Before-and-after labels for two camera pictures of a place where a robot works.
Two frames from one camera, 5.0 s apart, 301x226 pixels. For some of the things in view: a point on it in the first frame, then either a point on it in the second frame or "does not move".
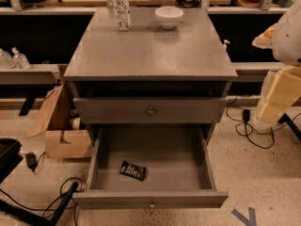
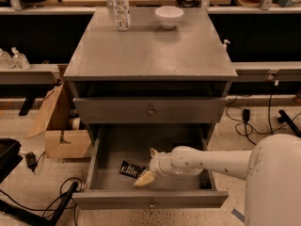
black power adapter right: [246, 115] does not move
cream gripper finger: [273, 38] → [153, 153]
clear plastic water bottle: [121, 8] does not move
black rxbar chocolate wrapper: [135, 171] does not move
